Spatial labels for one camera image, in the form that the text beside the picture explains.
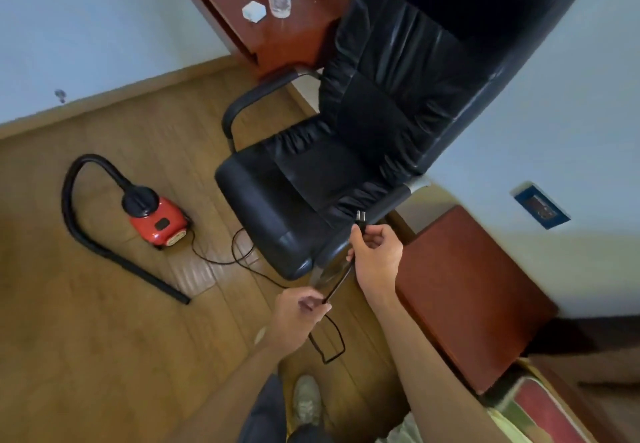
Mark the reddish wooden desk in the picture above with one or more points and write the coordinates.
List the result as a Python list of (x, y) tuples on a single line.
[(280, 42)]

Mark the red canister vacuum cleaner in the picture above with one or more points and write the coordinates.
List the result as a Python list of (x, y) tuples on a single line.
[(157, 220)]

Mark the person's right thumb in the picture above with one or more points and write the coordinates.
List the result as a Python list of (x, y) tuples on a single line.
[(376, 230)]

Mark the person's light shirt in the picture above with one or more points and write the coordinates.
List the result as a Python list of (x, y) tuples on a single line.
[(400, 432)]

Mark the reddish brown wooden cabinet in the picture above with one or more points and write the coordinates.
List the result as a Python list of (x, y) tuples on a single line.
[(470, 297)]

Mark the person's right hand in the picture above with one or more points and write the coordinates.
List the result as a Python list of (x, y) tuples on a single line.
[(380, 265)]

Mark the person's grey shoe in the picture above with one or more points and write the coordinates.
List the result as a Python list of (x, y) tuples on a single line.
[(307, 400)]

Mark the person's left hand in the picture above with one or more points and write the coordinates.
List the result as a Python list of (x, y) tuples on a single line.
[(291, 321)]

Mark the red and green bed cover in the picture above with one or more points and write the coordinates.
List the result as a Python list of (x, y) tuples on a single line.
[(542, 415)]

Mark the person's right forearm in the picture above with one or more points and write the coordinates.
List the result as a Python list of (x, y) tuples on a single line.
[(425, 372)]

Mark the black leather office chair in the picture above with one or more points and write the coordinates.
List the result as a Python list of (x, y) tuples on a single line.
[(370, 107)]

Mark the person's dark trousers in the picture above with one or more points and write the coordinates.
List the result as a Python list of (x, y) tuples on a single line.
[(270, 417)]

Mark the person's left thumb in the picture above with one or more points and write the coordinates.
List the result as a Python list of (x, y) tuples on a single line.
[(309, 298)]

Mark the person's left forearm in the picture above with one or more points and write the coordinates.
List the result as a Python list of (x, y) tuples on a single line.
[(227, 397)]

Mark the blue wall socket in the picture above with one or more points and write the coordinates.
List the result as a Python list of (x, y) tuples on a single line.
[(542, 206)]

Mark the small white box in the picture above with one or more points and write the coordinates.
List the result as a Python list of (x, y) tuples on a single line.
[(254, 11)]

